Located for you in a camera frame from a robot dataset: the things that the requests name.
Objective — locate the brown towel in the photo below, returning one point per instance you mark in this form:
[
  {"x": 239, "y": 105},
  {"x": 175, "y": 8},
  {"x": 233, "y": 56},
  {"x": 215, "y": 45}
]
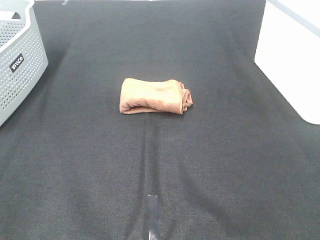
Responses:
[{"x": 138, "y": 96}]

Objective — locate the light green plastic basket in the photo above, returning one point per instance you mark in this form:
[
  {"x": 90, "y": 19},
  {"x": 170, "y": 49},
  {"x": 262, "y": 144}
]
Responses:
[{"x": 288, "y": 53}]

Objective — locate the grey perforated plastic basket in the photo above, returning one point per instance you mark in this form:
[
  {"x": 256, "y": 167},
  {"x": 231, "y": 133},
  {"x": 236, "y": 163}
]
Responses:
[{"x": 23, "y": 58}]

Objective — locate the black table cloth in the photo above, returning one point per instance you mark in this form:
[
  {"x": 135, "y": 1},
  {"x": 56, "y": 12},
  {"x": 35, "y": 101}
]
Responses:
[{"x": 239, "y": 164}]

